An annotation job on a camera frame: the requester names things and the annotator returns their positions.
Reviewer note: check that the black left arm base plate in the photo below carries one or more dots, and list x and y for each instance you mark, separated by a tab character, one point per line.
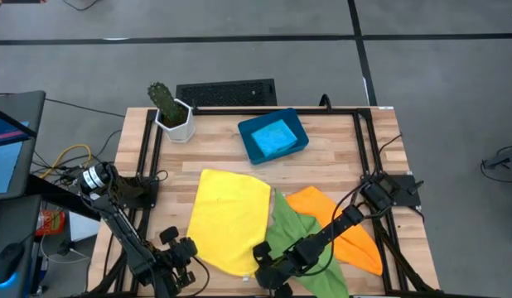
146	198

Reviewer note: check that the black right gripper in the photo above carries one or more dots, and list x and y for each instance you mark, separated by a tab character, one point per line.
268	276

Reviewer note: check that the black floor vent grille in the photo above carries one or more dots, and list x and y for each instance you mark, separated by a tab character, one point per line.
227	93

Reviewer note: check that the green cactus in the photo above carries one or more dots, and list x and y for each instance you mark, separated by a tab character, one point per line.
162	101

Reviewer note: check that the black computer mouse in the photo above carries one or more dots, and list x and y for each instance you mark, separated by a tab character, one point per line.
7	260

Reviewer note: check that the blue plastic bin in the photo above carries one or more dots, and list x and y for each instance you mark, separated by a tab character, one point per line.
247	136

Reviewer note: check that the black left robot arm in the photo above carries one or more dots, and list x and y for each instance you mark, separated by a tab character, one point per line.
123	232

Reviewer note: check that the black side desk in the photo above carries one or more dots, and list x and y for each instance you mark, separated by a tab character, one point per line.
65	200

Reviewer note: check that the white hexagonal plant pot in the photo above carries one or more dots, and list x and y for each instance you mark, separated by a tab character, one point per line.
179	132

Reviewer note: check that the laptop with blue screen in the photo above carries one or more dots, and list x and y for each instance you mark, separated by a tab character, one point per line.
7	165

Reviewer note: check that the orange microfiber towel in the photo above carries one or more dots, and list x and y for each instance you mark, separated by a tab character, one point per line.
359	248

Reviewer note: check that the white box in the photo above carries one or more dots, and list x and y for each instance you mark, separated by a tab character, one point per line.
84	227

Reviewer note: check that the black aluminium table frame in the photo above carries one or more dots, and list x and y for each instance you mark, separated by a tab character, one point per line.
218	111

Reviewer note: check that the orange packet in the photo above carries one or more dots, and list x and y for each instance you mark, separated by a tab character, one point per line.
51	223

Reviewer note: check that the green microfiber towel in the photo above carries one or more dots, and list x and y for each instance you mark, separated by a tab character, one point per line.
289	227

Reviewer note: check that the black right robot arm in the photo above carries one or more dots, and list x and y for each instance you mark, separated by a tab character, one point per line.
322	236

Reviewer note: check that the blue microfiber towel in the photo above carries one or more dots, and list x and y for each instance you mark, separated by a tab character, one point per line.
274	138

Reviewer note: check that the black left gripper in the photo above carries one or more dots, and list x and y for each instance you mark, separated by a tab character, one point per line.
185	251

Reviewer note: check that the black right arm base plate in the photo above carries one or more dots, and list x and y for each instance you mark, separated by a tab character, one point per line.
407	192

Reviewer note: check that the yellow microfiber towel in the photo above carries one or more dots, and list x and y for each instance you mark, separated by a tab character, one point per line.
227	219

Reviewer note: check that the black floor stand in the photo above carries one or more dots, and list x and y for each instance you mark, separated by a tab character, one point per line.
508	159

